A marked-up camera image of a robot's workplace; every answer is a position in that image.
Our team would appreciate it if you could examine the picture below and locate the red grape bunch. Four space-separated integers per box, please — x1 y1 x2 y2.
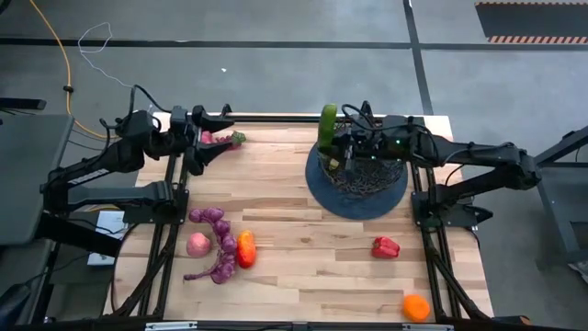
213 130 248 152

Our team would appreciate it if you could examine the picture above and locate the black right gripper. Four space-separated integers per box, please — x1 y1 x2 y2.
329 116 410 163

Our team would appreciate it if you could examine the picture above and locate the black wire mesh basket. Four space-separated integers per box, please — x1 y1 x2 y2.
315 114 409 197

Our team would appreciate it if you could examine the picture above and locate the yellow cable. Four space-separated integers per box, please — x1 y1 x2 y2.
29 0 121 140

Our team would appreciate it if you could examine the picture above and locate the orange fruit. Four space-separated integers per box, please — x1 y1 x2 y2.
402 293 432 323

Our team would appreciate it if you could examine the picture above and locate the green cucumber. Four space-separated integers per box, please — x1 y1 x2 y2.
317 103 339 155

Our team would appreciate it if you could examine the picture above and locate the orange red mango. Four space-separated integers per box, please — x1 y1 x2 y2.
236 229 258 270

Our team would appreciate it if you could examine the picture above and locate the pink round apple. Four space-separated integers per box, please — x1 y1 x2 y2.
186 232 213 259

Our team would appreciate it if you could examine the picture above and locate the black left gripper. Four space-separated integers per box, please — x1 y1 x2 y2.
181 104 236 177

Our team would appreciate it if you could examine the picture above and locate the black metal stand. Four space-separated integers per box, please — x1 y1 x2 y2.
532 124 588 263

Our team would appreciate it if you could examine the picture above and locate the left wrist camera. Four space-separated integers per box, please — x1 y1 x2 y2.
169 106 190 137

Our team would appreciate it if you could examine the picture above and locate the dark grey desk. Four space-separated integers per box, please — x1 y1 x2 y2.
0 112 74 247

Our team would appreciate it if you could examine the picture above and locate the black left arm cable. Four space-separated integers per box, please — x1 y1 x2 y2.
130 84 172 116

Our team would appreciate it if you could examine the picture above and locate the thin white cable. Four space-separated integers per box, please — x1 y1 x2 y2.
76 21 139 91

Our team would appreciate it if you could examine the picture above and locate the black flat bar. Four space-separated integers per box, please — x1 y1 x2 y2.
0 97 47 110

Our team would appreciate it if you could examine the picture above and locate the dark blue round mat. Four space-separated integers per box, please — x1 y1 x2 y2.
305 142 409 221

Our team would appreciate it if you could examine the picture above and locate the red bell pepper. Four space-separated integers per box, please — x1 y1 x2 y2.
370 235 401 260

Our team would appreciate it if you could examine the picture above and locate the purple bulb string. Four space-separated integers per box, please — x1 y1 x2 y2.
183 206 239 285

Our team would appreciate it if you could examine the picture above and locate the black aluminium table frame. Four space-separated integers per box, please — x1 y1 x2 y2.
109 101 495 323

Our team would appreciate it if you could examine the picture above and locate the black hazard striped mat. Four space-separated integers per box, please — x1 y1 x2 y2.
474 1 588 45

